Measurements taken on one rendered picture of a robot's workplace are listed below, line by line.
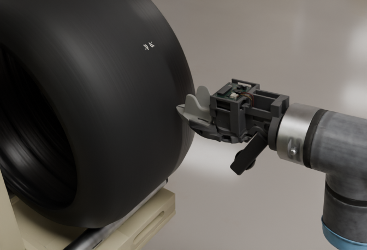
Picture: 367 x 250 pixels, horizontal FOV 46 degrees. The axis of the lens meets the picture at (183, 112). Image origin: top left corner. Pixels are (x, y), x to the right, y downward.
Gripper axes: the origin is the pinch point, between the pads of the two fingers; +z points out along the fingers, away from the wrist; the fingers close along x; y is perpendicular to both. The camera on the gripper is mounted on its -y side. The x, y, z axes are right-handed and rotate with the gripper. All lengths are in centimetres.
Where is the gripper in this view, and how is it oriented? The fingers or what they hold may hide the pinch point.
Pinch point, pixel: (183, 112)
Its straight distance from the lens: 78.4
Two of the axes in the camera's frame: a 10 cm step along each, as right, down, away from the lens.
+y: -1.0, -8.6, -5.0
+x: -5.9, 4.5, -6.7
